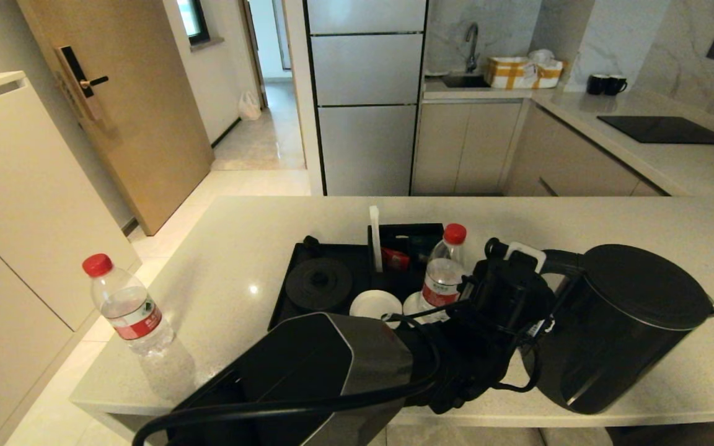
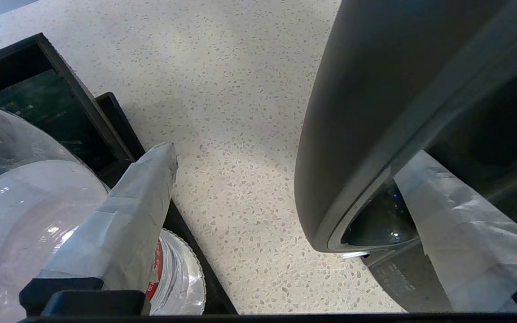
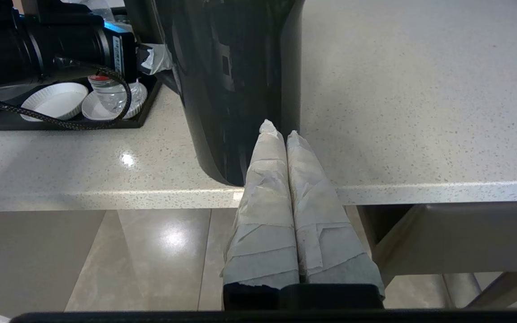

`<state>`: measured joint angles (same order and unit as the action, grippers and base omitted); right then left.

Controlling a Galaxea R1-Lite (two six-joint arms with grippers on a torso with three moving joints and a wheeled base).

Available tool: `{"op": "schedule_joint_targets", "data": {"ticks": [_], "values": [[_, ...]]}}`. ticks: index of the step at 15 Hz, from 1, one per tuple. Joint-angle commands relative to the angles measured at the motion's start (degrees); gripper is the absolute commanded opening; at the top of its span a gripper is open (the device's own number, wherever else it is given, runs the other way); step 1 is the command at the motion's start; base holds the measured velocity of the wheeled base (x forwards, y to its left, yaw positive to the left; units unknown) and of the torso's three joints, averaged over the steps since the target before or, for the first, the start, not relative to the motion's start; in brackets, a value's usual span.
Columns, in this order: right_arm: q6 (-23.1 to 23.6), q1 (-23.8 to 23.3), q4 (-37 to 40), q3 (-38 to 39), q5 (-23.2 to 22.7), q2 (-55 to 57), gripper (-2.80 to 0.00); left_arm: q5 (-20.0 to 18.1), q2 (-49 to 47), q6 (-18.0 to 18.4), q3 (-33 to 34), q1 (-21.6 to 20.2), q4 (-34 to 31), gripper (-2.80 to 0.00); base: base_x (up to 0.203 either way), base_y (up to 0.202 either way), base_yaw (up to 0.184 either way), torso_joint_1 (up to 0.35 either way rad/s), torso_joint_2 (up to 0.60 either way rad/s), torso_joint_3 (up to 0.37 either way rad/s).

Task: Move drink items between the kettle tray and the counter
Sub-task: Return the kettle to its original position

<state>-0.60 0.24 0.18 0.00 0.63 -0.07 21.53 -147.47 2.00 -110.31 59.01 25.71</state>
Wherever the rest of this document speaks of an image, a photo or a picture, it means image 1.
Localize silver refrigerator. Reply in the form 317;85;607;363
304;0;429;197

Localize white cabinet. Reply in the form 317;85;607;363
0;72;141;446

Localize red-capped plastic water bottle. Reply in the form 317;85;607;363
82;253;175;359
422;224;468;310

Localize steel kitchen sink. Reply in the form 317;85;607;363
443;74;491;90

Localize cardboard box with yellow tape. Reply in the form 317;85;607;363
485;57;564;91

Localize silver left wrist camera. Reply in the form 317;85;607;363
505;242;547;269

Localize dark framed window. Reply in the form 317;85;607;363
176;0;210;47

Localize light wooden door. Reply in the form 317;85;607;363
16;0;214;237

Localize black condiment holder box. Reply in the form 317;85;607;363
368;224;444;292

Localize chrome kitchen faucet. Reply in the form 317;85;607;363
465;23;480;74

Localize black round kettle base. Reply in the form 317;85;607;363
285;258;353;312

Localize black door lock handle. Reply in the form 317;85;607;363
55;46;110;123

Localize black induction cooktop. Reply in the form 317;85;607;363
597;116;714;146

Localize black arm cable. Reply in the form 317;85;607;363
133;237;544;446

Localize beige kitchen base cabinets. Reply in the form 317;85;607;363
411;99;674;198

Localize black electric kettle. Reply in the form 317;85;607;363
521;243;714;414

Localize white paper coaster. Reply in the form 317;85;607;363
350;290;403;324
403;292;452;324

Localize white stick sachet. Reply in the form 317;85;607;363
369;206;383;273

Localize white tied plastic bag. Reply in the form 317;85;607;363
237;90;262;121

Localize black serving tray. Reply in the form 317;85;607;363
268;242;457;333

